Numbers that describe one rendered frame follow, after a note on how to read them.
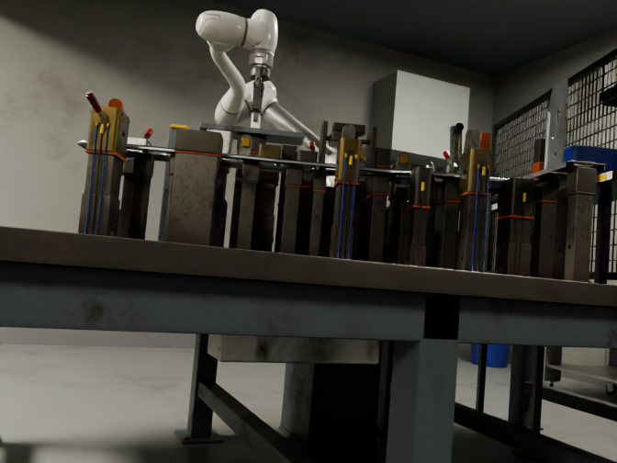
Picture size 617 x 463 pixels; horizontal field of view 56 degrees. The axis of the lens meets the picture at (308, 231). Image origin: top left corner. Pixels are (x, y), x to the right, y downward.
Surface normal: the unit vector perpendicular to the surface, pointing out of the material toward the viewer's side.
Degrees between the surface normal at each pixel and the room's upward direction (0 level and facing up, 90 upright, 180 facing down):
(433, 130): 90
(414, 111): 90
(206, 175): 90
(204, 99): 90
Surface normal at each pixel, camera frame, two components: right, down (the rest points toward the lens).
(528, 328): 0.40, -0.03
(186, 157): 0.07, -0.07
